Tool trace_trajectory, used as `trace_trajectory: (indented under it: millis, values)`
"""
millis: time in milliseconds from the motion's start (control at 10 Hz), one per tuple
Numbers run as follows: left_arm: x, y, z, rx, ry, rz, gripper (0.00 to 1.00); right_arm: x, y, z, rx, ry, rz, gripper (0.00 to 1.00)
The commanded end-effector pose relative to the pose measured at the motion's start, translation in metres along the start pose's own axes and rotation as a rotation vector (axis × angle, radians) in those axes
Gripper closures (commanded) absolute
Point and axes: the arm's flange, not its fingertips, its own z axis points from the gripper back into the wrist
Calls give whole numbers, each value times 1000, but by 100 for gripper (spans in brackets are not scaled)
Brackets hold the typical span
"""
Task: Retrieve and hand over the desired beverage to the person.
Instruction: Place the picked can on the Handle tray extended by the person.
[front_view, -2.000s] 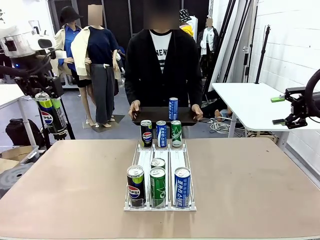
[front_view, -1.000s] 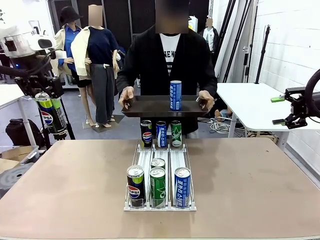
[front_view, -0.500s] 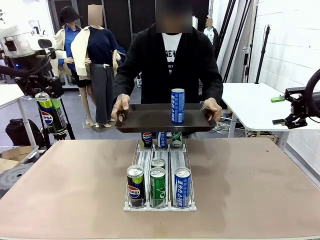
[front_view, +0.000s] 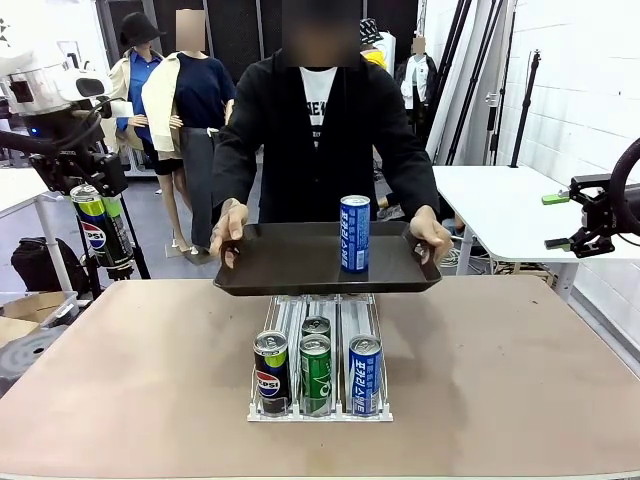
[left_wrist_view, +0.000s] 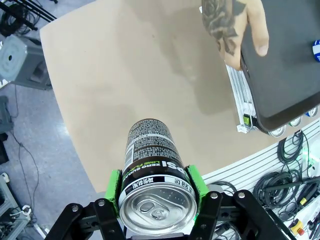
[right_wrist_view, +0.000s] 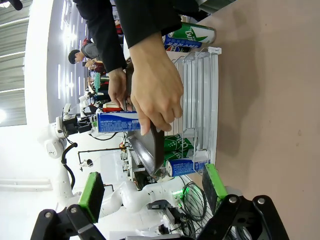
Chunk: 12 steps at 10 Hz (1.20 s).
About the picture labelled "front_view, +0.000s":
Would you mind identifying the green Chilsung cider can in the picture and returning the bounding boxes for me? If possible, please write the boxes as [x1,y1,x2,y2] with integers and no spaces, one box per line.
[301,315,332,341]
[298,333,334,416]

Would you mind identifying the person's right hand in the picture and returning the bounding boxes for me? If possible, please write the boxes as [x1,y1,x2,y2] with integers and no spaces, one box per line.
[208,198,250,259]

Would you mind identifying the person's left hand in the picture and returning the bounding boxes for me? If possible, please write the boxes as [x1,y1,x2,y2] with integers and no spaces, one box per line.
[409,204,454,265]

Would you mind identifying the flat cardboard sheet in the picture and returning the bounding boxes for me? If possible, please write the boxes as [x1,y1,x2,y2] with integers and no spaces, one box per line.
[0,315,41,349]

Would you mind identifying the person's right forearm black sleeve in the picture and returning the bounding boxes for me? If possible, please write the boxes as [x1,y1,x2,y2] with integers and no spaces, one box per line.
[212,129,261,211]

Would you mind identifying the white can dispenser rack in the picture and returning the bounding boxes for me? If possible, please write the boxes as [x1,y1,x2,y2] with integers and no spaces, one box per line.
[246,293,395,424]

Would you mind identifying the open cardboard box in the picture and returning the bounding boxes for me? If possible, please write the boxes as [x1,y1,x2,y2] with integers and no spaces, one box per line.
[0,291,80,334]

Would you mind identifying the thin black stand pole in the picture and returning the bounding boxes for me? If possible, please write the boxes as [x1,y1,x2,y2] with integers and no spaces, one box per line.
[487,9,517,166]

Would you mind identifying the black backpack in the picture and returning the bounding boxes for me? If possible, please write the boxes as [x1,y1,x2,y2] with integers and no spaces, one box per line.
[10,237,91,296]

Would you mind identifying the dark brown serving tray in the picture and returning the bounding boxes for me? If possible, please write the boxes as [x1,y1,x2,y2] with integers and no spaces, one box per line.
[213,221,444,297]

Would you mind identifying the black camera tripod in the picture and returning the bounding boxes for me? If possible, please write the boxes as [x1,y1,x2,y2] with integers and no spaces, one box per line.
[74,197,152,296]

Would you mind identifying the person in black cardigan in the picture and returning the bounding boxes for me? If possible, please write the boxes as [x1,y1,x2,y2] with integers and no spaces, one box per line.
[212,0,441,226]

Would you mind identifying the black round base plate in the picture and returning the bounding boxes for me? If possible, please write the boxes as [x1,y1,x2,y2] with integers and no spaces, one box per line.
[0,324,69,399]

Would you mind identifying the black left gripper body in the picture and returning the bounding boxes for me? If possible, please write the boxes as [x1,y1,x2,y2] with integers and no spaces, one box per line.
[28,148,129,199]

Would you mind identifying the blue Pocari Sweat can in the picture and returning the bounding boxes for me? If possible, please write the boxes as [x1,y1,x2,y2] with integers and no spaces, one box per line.
[339,194,372,274]
[348,333,385,416]

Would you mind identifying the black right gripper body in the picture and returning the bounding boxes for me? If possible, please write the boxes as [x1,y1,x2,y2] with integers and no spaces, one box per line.
[584,183,640,239]

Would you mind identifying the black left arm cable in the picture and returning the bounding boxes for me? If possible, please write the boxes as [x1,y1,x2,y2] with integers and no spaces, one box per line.
[0,97,109,156]

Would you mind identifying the person's left forearm black sleeve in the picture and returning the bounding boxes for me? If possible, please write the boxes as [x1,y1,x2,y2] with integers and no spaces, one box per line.
[399,149,441,216]

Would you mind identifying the black light stand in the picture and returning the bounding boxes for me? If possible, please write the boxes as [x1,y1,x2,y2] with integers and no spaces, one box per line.
[509,48,544,169]

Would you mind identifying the black leaning pole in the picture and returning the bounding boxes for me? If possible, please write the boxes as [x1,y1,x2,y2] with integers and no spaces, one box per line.
[433,0,474,164]
[446,0,496,166]

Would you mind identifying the white table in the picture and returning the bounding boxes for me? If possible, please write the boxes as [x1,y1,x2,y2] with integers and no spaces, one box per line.
[0,167,76,294]
[432,164,640,304]

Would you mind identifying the mannequin with black hat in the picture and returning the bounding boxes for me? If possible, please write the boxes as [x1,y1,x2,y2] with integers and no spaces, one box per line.
[102,12,196,254]

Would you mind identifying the mannequin navy top grey trousers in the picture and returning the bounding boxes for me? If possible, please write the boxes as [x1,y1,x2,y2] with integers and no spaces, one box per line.
[142,9,241,256]

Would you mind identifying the mannequin with bucket hat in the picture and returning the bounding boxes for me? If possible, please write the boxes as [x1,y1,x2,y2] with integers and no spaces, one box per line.
[358,17,396,76]

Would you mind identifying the black Pepsi can lime band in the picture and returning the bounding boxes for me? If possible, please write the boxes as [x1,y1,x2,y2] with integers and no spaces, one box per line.
[69,183,135,269]
[253,329,293,416]

